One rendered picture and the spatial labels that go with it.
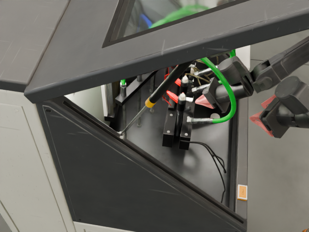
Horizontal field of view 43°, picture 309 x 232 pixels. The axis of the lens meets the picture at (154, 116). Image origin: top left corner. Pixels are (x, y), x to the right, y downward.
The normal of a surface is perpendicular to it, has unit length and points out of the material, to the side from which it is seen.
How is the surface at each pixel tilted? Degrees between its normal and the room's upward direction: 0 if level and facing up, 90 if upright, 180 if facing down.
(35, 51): 0
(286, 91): 50
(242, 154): 0
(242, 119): 0
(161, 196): 90
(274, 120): 46
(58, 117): 90
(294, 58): 65
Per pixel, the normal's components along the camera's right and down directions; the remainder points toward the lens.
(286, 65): 0.07, 0.37
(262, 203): 0.04, -0.62
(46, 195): -0.16, 0.77
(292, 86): -0.71, -0.60
